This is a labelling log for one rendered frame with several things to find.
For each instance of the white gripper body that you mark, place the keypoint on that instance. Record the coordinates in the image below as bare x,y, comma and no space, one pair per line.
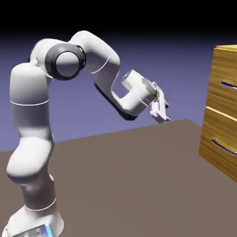
158,107

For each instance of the light wood cabinet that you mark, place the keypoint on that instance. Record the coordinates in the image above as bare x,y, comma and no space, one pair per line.
220,114

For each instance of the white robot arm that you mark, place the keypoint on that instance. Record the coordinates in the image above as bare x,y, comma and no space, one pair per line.
29,103

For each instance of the wood drawer front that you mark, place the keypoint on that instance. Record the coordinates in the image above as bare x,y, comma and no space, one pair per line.
223,83
217,140

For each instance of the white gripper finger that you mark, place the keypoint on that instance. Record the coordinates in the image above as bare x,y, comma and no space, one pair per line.
166,104
166,118

